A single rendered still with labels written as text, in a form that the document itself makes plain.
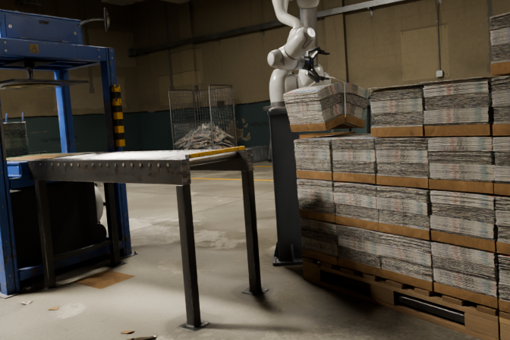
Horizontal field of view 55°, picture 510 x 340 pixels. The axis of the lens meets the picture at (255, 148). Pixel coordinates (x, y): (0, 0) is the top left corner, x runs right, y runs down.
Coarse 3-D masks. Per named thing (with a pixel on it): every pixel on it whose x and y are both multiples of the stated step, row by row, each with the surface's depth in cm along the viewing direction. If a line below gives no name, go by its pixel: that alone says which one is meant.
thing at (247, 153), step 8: (104, 152) 343; (112, 152) 335; (128, 152) 324; (240, 152) 269; (248, 152) 267; (224, 160) 276; (232, 160) 273; (240, 160) 270; (248, 160) 267; (192, 168) 291; (200, 168) 287; (208, 168) 284; (216, 168) 280; (224, 168) 277; (232, 168) 273; (240, 168) 270; (248, 168) 267
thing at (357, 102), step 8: (352, 88) 276; (360, 88) 281; (352, 96) 277; (360, 96) 282; (352, 104) 277; (360, 104) 281; (352, 112) 278; (360, 112) 282; (336, 128) 295; (344, 128) 291
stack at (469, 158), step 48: (336, 144) 257; (384, 144) 232; (432, 144) 212; (480, 144) 194; (336, 192) 259; (384, 192) 234; (432, 192) 214; (336, 240) 264; (384, 240) 237; (432, 240) 220; (336, 288) 266; (384, 288) 240; (432, 288) 219; (480, 288) 200; (480, 336) 201
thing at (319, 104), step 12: (336, 84) 269; (288, 96) 279; (300, 96) 272; (312, 96) 264; (324, 96) 263; (336, 96) 269; (288, 108) 284; (300, 108) 275; (312, 108) 268; (324, 108) 264; (336, 108) 270; (300, 120) 279; (312, 120) 272; (324, 120) 264
